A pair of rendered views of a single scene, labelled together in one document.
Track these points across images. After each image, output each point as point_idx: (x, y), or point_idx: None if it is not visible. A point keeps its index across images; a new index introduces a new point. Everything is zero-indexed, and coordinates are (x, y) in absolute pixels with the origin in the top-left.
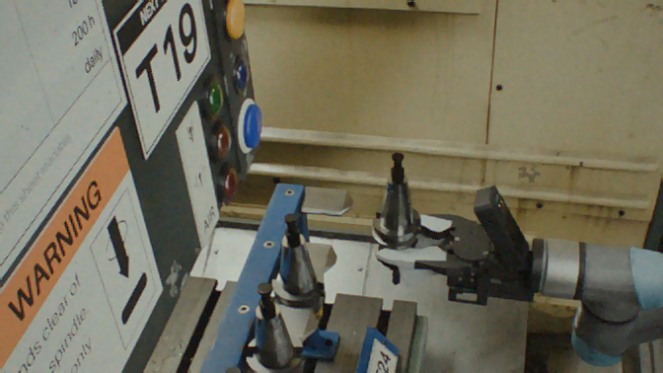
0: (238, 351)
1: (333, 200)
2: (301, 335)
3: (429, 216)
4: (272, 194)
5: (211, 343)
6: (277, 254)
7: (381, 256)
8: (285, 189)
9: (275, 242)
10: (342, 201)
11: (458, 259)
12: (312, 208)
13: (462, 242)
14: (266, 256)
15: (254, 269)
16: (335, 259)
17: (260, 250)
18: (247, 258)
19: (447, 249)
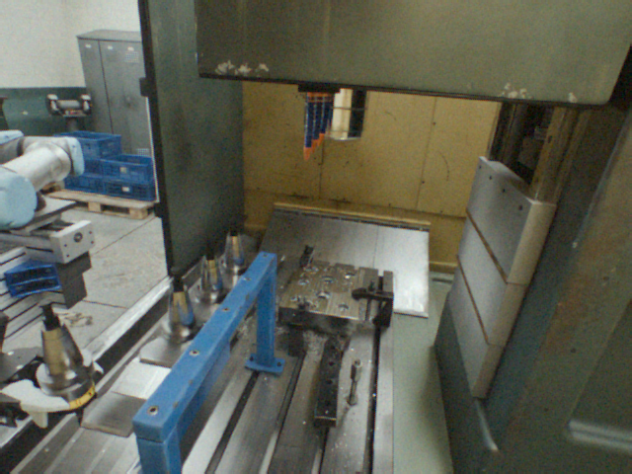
0: (233, 289)
1: (108, 407)
2: (193, 301)
3: (17, 398)
4: (173, 409)
5: (249, 294)
6: (190, 344)
7: (99, 366)
8: (155, 414)
9: (188, 353)
10: (99, 405)
11: (39, 352)
12: (136, 399)
13: (19, 362)
14: (199, 342)
15: (212, 332)
16: (142, 348)
17: (203, 347)
18: (216, 342)
19: (38, 360)
